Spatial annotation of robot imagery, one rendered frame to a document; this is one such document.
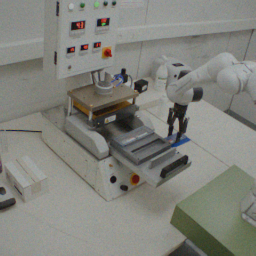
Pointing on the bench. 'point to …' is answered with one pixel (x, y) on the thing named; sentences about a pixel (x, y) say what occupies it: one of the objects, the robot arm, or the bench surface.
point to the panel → (118, 172)
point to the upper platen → (100, 109)
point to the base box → (76, 158)
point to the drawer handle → (174, 166)
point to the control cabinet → (79, 41)
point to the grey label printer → (173, 67)
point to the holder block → (143, 148)
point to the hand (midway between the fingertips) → (174, 134)
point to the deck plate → (112, 130)
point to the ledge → (149, 98)
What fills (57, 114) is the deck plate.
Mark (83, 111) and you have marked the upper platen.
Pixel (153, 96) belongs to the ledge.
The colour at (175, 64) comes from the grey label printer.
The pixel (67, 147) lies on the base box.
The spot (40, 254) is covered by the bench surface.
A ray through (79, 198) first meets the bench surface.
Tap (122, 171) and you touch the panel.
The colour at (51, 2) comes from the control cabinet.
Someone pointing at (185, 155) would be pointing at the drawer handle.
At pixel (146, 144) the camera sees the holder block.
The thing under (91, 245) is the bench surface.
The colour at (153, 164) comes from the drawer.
